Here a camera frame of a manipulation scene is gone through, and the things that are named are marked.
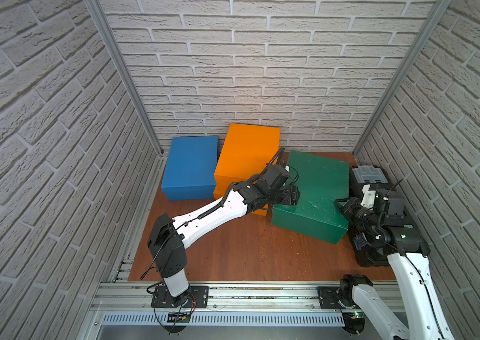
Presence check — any orange shoebox front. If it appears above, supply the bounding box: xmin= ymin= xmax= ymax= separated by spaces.
xmin=214 ymin=124 xmax=281 ymax=198

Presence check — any orange shoebox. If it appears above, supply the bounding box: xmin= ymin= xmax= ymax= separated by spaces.
xmin=214 ymin=124 xmax=281 ymax=198
xmin=216 ymin=185 xmax=269 ymax=218

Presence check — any green shoebox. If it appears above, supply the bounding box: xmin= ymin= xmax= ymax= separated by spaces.
xmin=271 ymin=150 xmax=349 ymax=245

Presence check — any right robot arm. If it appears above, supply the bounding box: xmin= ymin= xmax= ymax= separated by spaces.
xmin=334 ymin=190 xmax=454 ymax=339

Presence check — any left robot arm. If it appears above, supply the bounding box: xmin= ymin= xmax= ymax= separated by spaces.
xmin=147 ymin=161 xmax=300 ymax=307

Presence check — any black plastic toolbox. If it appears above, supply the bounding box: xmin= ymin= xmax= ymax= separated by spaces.
xmin=348 ymin=165 xmax=431 ymax=269

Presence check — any orange shoebox rear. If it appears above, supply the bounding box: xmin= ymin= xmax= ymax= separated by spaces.
xmin=216 ymin=185 xmax=269 ymax=218

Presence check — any blue shoebox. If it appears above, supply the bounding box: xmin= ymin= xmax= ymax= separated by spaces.
xmin=161 ymin=136 xmax=218 ymax=201

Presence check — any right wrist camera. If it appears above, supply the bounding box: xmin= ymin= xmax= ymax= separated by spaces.
xmin=361 ymin=184 xmax=376 ymax=209

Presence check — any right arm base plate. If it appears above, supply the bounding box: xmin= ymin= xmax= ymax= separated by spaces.
xmin=317 ymin=286 xmax=353 ymax=310

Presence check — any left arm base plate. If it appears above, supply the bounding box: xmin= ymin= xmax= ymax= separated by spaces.
xmin=151 ymin=285 xmax=209 ymax=309

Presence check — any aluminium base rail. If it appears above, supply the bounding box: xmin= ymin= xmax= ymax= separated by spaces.
xmin=86 ymin=280 xmax=441 ymax=328

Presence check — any right corner aluminium post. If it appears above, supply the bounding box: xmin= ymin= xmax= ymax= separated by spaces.
xmin=352 ymin=0 xmax=452 ymax=157

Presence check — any corner aluminium post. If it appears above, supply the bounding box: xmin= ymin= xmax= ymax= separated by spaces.
xmin=86 ymin=0 xmax=164 ymax=157
xmin=352 ymin=0 xmax=452 ymax=157

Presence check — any left corner aluminium post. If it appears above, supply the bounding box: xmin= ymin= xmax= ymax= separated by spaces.
xmin=86 ymin=0 xmax=164 ymax=157

